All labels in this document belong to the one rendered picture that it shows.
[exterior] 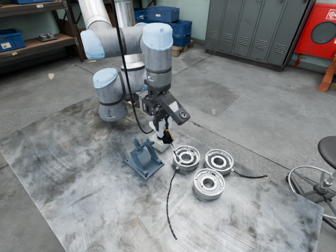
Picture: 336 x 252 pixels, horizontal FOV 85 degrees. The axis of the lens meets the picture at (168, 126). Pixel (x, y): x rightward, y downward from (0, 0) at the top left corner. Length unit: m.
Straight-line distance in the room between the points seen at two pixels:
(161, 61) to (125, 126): 0.50
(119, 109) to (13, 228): 1.22
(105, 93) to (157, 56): 0.47
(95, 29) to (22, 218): 1.54
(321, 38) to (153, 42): 3.65
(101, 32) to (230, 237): 0.68
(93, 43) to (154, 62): 0.17
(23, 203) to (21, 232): 0.24
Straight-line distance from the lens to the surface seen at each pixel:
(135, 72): 0.90
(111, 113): 0.97
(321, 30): 3.99
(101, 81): 0.89
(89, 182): 0.76
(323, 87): 3.60
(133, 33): 0.58
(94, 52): 0.57
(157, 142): 0.77
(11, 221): 1.88
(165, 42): 0.50
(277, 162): 2.05
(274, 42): 3.82
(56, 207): 0.75
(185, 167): 0.70
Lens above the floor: 1.39
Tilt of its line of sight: 40 degrees down
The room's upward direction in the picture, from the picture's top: straight up
